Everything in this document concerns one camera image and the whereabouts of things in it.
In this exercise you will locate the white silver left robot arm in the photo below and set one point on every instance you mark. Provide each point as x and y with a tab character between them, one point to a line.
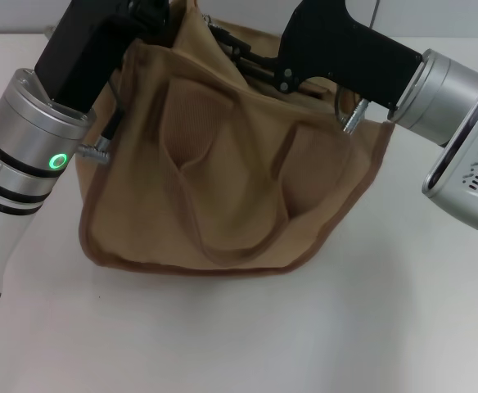
18	172

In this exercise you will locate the khaki canvas food bag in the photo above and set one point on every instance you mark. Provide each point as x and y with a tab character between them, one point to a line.
231	184

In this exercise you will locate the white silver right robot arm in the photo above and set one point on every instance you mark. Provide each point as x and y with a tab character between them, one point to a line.
439	94

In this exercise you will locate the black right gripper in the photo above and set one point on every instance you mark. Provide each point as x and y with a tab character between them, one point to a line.
337	45

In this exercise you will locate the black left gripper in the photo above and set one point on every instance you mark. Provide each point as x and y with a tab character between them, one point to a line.
87	49

